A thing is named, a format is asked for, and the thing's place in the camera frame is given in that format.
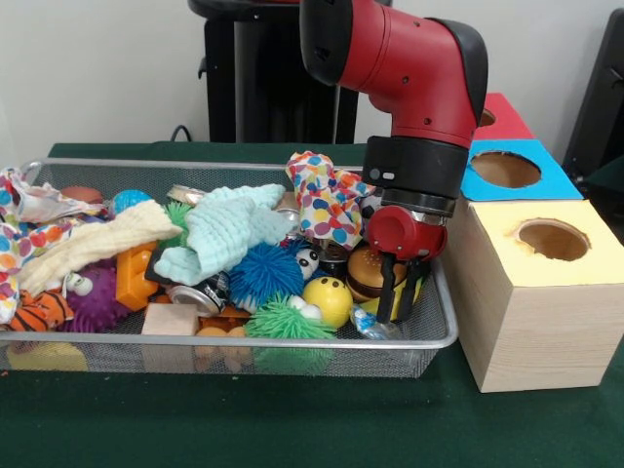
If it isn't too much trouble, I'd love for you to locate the white plastic bag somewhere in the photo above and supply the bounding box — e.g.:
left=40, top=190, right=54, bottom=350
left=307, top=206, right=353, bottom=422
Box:
left=0, top=168, right=69, bottom=323

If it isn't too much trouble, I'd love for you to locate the green spiky ball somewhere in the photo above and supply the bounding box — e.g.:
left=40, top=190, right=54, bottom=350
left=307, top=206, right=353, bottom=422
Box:
left=163, top=200, right=192, bottom=245

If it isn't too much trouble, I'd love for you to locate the mint green knit cloth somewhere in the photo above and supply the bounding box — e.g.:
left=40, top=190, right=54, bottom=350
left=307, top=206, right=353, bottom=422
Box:
left=153, top=185, right=295, bottom=286

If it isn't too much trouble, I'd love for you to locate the yellow ball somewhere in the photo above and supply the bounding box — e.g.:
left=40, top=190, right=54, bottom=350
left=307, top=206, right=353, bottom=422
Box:
left=302, top=276, right=354, bottom=329

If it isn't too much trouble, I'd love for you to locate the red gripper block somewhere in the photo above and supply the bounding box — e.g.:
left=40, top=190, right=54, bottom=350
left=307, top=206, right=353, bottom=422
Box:
left=365, top=203, right=449, bottom=324

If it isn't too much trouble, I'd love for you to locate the black drink can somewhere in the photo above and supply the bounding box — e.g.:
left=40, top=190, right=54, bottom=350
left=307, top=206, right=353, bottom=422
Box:
left=166, top=271, right=232, bottom=315

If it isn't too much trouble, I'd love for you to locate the wooden box with three holes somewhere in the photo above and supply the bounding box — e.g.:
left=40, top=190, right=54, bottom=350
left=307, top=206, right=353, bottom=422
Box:
left=436, top=93, right=624, bottom=394

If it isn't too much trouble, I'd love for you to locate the black floor stand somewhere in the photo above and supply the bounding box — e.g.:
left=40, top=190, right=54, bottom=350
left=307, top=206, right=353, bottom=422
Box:
left=564, top=8, right=624, bottom=186

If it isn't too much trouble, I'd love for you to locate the yellow banana toy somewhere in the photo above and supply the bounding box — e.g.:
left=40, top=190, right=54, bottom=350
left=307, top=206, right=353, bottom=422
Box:
left=356, top=278, right=430, bottom=323

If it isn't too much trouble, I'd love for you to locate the clear plastic bottle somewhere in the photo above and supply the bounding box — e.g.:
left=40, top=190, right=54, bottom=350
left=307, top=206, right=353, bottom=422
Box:
left=351, top=307, right=405, bottom=342

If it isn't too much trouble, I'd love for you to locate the shallow clear mesh bin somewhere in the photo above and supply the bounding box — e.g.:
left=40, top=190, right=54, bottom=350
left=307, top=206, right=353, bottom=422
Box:
left=0, top=158, right=459, bottom=379

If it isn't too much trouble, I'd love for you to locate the dark green side table cloth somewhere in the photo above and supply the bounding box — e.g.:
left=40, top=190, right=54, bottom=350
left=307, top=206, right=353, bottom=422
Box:
left=583, top=154, right=624, bottom=193

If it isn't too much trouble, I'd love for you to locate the colourful polka-dot cloth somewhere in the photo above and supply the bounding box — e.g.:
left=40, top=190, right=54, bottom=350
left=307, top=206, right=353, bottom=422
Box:
left=285, top=150, right=376, bottom=253

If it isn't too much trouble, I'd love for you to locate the cream cloth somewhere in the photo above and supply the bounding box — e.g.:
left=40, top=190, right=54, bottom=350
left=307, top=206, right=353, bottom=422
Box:
left=17, top=200, right=183, bottom=297

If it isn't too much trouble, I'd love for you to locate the dark green tablecloth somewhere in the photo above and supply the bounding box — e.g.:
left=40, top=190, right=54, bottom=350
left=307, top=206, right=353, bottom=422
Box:
left=0, top=141, right=624, bottom=468

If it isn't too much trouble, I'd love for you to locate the wooden burger toy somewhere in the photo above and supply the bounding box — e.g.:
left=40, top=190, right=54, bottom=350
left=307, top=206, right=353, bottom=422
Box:
left=347, top=244, right=391, bottom=303

